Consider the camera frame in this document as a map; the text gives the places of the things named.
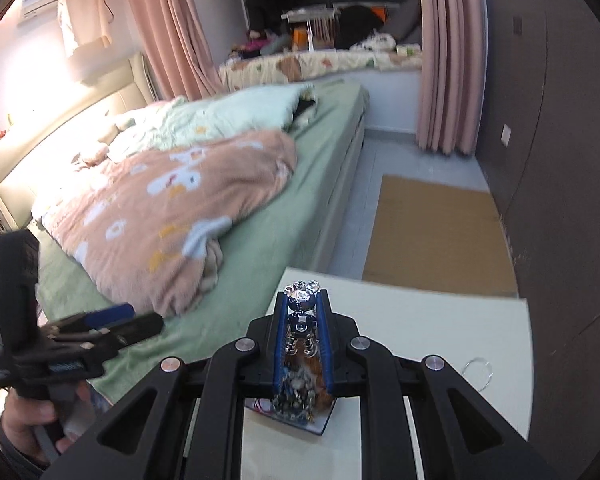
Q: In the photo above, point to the pink floral blanket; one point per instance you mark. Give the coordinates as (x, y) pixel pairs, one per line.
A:
(180, 220)

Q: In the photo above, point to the bed with green sheet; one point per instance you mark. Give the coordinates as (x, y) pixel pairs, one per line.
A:
(305, 185)

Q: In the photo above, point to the person's left hand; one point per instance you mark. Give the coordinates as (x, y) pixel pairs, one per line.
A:
(22, 425)

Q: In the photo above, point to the pink curtain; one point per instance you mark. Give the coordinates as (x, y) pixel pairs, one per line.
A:
(450, 60)
(175, 25)

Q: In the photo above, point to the white wall socket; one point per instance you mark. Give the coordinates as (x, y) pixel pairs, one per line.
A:
(505, 135)

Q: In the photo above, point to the black bag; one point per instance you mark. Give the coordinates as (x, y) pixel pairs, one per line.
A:
(360, 25)

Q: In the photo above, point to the printed window seat cushion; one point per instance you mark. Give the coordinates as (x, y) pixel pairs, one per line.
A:
(330, 62)

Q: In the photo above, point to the flat cardboard sheet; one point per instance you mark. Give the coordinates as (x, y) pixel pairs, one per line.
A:
(430, 235)

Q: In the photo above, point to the white printed plush pillow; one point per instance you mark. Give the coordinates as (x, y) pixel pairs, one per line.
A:
(375, 41)

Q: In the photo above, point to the orange box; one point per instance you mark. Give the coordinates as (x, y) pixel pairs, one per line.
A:
(301, 39)

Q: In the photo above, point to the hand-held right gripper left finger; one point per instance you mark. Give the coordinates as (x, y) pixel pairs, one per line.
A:
(279, 340)

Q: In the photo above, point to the cream padded headboard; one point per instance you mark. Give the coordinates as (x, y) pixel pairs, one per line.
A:
(55, 125)

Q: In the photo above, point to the pile of plush toys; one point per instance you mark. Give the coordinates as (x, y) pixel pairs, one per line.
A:
(257, 45)

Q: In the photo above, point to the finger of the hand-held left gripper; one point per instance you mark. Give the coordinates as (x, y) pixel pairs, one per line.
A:
(107, 314)
(140, 327)

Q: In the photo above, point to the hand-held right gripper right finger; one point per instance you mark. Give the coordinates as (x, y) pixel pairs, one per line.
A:
(326, 340)

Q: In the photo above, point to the black garment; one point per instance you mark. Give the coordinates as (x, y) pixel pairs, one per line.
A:
(304, 109)

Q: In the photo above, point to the white low table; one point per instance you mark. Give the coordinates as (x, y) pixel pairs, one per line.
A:
(430, 320)

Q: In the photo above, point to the hanging cream cloth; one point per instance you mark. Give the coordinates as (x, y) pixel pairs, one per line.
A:
(82, 10)

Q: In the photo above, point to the dark wall switch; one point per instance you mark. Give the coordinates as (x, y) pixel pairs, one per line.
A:
(518, 26)

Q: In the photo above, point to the dark grey pillow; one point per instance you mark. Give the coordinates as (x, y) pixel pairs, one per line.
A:
(405, 20)

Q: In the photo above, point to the small green box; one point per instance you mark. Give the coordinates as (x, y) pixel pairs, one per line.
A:
(410, 50)

